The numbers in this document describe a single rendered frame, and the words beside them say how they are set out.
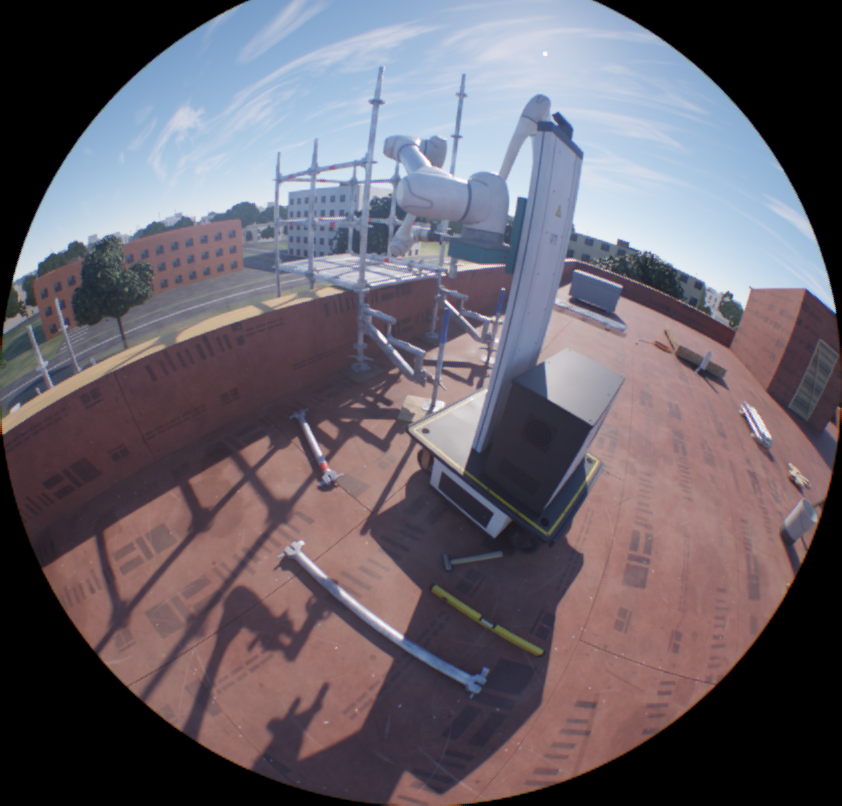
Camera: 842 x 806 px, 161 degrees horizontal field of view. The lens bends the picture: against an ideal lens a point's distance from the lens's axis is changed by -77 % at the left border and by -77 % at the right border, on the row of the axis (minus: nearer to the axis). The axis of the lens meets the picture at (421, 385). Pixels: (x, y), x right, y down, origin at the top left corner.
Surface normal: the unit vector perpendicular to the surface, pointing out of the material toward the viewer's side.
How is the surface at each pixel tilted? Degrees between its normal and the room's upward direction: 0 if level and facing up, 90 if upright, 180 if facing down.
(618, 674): 0
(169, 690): 0
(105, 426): 90
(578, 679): 0
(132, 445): 90
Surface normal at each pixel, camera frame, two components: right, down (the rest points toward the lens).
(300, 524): 0.11, -0.84
